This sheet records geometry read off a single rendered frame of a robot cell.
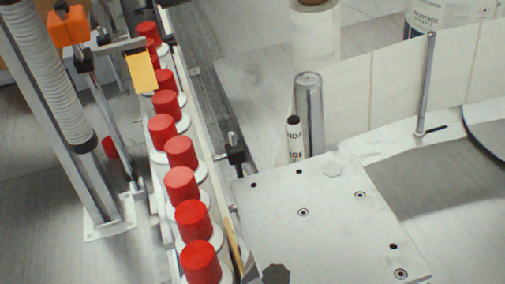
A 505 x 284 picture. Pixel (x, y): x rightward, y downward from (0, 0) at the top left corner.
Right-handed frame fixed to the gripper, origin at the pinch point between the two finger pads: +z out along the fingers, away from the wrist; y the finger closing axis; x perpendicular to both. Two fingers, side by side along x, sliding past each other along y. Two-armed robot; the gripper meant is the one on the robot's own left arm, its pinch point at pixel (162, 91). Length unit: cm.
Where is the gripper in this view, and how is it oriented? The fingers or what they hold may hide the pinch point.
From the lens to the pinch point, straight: 92.1
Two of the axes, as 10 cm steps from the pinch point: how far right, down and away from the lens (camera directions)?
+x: -1.2, -0.2, 9.9
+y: 9.5, -2.8, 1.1
